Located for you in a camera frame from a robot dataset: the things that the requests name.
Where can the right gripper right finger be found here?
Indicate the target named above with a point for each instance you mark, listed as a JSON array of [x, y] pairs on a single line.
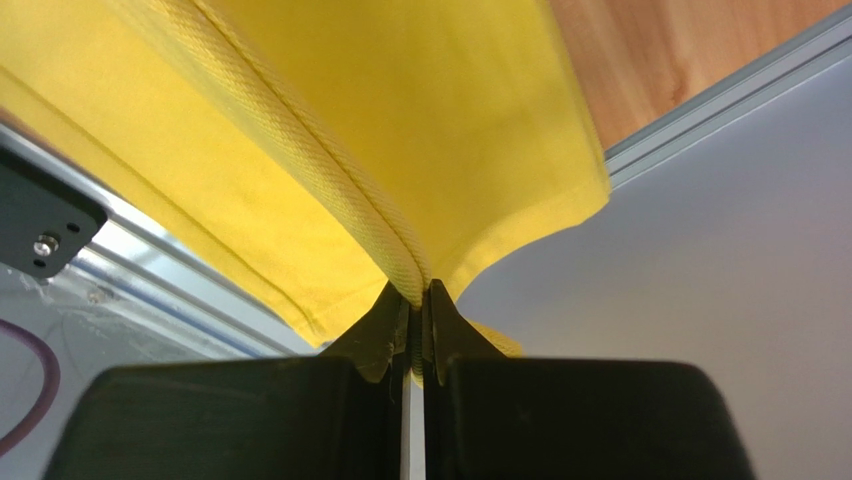
[[490, 416]]

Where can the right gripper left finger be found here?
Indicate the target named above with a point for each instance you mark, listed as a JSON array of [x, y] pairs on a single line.
[[340, 414]]

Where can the aluminium base frame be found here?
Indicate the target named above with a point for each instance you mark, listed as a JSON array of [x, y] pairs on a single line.
[[135, 295]]

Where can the yellow trousers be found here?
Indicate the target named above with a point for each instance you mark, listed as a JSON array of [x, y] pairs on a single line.
[[313, 151]]

